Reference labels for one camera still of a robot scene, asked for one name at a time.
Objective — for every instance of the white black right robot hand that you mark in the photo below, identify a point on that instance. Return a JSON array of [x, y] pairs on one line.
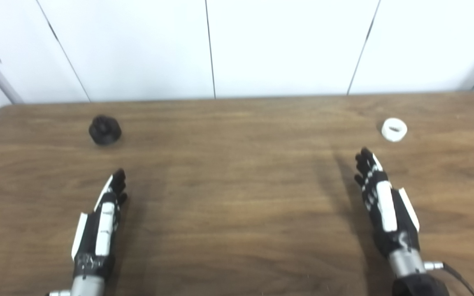
[[386, 205]]

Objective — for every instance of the round black gear part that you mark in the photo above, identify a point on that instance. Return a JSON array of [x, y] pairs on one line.
[[104, 130]]

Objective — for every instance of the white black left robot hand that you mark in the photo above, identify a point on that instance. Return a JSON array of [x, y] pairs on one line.
[[105, 224]]

